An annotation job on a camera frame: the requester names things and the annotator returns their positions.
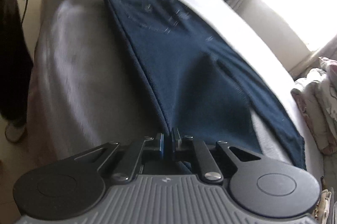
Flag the dark blue jeans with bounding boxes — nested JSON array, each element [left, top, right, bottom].
[[104, 0, 306, 169]]

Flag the stack of folded clothes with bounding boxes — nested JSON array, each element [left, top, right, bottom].
[[312, 176, 337, 224]]

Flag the right grey curtain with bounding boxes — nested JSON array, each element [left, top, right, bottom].
[[288, 42, 337, 79]]

